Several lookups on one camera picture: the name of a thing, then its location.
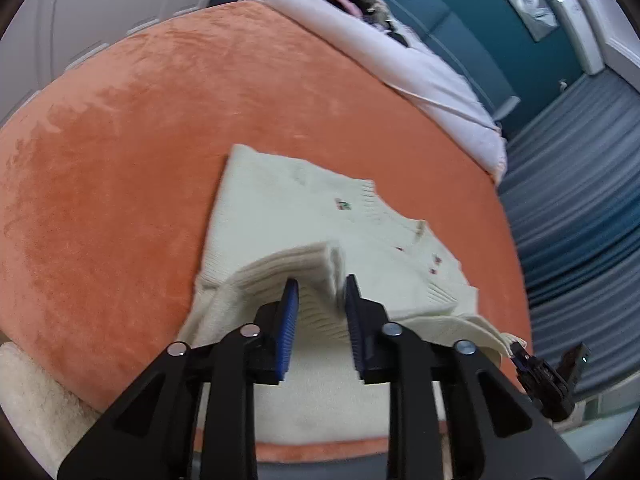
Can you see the orange plush blanket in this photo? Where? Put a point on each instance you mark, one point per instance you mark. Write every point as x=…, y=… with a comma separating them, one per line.
x=125, y=160

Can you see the grey wall picture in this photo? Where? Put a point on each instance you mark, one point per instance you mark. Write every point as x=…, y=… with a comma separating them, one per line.
x=530, y=5

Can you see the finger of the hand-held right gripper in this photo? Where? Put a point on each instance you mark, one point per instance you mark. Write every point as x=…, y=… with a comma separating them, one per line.
x=521, y=357
x=577, y=362

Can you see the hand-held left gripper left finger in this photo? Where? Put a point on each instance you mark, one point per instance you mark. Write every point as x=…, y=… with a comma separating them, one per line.
x=287, y=330

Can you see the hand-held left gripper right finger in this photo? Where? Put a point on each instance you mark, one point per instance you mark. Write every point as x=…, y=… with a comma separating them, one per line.
x=354, y=330

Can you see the white pink duvet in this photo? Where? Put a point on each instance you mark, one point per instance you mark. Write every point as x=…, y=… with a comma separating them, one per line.
x=400, y=70

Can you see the cream knit sweater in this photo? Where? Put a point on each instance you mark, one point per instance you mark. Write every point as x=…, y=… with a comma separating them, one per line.
x=280, y=210

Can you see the cream fluffy rug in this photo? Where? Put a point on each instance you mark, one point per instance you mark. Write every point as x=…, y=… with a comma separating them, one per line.
x=40, y=400

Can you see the white wall appliance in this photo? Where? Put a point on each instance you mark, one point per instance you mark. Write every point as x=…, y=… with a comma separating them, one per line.
x=577, y=30

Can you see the blue grey curtain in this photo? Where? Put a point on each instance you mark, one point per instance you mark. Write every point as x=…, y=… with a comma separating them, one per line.
x=575, y=200

